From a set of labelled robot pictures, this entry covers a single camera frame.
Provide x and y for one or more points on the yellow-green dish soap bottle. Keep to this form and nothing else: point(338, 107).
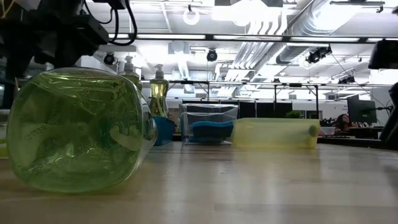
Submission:
point(129, 65)
point(68, 124)
point(159, 93)

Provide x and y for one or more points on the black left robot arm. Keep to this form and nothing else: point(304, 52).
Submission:
point(15, 37)

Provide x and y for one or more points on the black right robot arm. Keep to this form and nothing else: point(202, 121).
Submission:
point(384, 54)

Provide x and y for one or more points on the teal plastic bin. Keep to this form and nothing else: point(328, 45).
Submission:
point(164, 130)

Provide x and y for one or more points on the clear plastic bin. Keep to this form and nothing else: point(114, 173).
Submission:
point(208, 109)

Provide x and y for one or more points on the long ceiling light bar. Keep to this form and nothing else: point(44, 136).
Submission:
point(248, 37)

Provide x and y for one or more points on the translucent yellow plastic bin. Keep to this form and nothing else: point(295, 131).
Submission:
point(273, 133)

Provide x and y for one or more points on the green background plant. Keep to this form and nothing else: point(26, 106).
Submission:
point(293, 114)

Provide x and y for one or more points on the black ceiling spotlight cluster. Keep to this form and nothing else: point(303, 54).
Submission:
point(318, 53)

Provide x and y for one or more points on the clear storage box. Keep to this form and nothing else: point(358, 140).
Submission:
point(325, 130)

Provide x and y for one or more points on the person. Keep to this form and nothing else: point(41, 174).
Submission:
point(342, 122)

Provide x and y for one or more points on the black computer monitor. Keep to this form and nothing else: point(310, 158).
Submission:
point(360, 110)

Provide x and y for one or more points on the dark background desk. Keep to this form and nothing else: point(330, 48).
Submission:
point(357, 140)

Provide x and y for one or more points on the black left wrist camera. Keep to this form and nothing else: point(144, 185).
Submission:
point(109, 3)

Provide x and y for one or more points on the black frame workstation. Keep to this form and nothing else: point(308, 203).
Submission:
point(295, 84)
point(186, 82)

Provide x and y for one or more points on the silver ventilation duct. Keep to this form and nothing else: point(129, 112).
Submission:
point(311, 28)

